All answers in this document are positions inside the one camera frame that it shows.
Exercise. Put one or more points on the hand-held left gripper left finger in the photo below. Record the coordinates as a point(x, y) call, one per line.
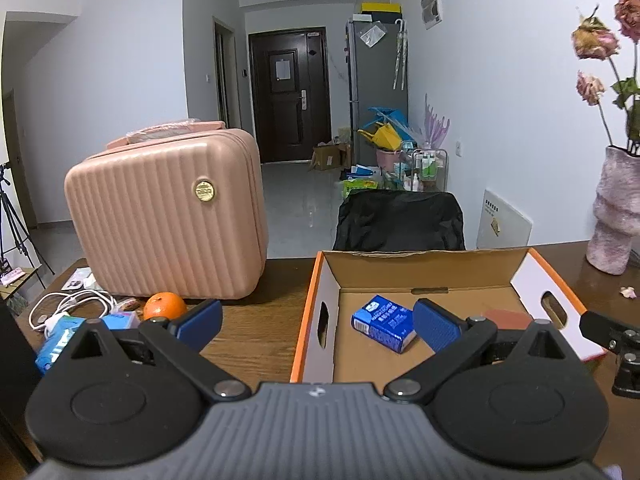
point(200, 321)

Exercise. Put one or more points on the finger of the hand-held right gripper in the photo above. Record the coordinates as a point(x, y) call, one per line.
point(605, 327)

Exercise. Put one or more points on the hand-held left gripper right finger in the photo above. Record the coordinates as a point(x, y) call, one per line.
point(435, 327)

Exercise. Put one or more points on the orange cardboard box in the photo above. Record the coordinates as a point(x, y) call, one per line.
point(380, 270)

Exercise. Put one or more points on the blue soft tissue packet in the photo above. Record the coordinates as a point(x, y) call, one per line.
point(55, 345)

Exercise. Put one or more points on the orange fruit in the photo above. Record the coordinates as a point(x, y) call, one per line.
point(162, 306)

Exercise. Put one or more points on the fallen pink petal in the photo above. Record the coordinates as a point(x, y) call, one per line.
point(628, 292)

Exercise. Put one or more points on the pink ribbed suitcase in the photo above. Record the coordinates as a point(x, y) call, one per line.
point(165, 230)

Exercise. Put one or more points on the pink textured vase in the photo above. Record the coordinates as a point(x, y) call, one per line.
point(612, 210)

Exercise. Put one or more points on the white paper packet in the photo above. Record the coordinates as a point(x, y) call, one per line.
point(77, 279)

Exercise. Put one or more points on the green packet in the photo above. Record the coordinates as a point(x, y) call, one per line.
point(360, 187)

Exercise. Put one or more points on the metal trolley with bottles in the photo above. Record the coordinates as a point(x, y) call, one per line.
point(425, 167)

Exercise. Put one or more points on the pink bucket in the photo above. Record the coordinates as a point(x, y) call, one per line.
point(389, 158)

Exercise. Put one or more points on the yellow bag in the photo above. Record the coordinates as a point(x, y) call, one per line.
point(382, 136)

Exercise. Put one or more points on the brown cardboard box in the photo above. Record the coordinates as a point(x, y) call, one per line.
point(327, 157)

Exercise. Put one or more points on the purple feather decoration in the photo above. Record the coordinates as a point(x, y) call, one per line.
point(435, 122)

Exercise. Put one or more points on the blue plastic object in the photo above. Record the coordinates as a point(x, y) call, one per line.
point(387, 115)

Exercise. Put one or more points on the black tripod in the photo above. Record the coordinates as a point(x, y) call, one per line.
point(10, 210)

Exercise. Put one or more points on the dark entrance door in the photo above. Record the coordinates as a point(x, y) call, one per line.
point(290, 120)

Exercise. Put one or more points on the grey refrigerator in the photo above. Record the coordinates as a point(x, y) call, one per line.
point(360, 85)

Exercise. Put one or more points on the white paper notice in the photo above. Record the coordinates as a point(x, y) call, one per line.
point(282, 70)

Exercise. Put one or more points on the folded white umbrella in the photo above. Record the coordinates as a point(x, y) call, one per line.
point(400, 60)

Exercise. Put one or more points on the bunch of dried pink roses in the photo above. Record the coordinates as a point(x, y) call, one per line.
point(595, 40)

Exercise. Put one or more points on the clear plastic bag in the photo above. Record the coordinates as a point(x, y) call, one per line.
point(372, 35)

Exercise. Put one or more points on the yellow box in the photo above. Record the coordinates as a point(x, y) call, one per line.
point(380, 8)

